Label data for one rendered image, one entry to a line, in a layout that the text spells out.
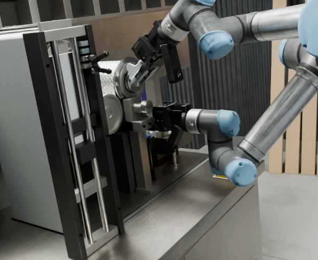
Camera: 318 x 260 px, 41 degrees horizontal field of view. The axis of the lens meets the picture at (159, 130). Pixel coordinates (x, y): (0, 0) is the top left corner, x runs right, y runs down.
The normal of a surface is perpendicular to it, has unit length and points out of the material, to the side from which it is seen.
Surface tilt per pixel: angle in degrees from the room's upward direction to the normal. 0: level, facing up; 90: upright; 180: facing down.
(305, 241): 0
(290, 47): 67
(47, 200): 90
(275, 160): 78
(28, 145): 90
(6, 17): 90
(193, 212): 0
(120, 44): 90
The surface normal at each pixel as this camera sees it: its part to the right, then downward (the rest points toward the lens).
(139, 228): -0.12, -0.95
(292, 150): -0.56, 0.07
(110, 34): 0.82, 0.07
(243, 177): 0.20, 0.26
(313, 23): -0.86, 0.11
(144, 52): -0.57, 0.29
